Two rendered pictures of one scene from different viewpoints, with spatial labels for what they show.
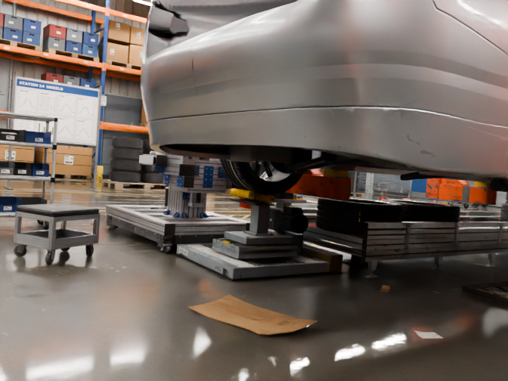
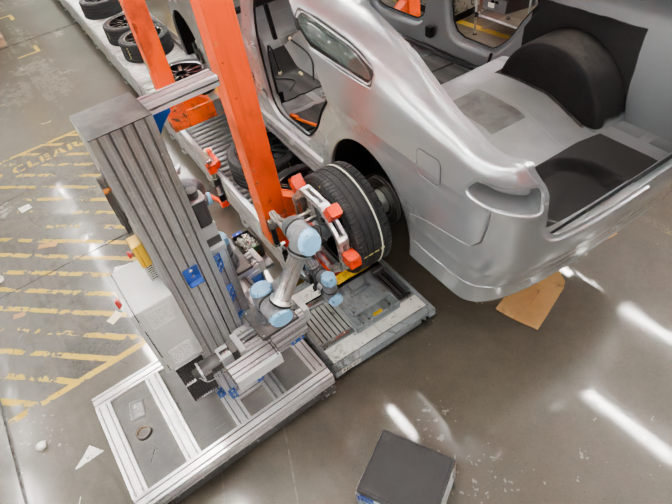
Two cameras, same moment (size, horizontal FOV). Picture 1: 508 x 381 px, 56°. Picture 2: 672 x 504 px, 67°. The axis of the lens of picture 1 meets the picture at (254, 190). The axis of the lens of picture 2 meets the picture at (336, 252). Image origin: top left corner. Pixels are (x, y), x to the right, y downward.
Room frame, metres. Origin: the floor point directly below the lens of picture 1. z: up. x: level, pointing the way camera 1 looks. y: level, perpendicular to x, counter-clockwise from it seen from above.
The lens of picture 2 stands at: (3.24, 2.28, 2.93)
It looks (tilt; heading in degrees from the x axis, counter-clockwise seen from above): 45 degrees down; 278
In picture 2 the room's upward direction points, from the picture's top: 10 degrees counter-clockwise
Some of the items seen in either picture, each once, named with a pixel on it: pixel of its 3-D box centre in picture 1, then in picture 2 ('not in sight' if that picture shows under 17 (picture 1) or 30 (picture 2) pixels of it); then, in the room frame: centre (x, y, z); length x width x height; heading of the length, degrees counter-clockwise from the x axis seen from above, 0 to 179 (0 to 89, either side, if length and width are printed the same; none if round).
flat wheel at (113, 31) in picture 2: not in sight; (129, 28); (6.55, -4.94, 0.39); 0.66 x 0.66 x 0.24
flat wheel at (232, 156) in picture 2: (418, 215); (266, 158); (4.21, -1.45, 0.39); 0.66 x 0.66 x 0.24
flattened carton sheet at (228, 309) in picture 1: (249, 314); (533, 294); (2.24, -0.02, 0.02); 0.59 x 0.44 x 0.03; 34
